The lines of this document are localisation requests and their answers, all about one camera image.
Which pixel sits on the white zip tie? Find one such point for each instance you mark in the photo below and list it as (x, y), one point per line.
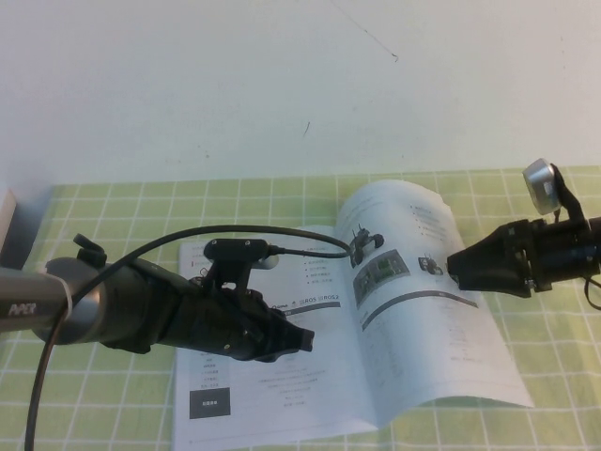
(66, 293)

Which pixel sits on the white box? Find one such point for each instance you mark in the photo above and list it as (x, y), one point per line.
(6, 221)

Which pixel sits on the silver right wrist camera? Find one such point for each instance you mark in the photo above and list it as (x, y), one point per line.
(540, 185)

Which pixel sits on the white product booklet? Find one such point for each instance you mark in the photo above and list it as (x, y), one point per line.
(328, 376)

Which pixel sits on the green checkered tablecloth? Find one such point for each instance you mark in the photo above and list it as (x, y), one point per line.
(117, 399)

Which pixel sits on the grey left Piper robot arm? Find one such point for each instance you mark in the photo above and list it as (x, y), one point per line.
(84, 305)

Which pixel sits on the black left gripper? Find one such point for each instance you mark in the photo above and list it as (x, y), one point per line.
(216, 324)

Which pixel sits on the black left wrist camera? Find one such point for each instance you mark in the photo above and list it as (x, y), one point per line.
(235, 246)

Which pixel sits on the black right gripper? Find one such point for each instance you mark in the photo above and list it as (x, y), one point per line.
(540, 253)

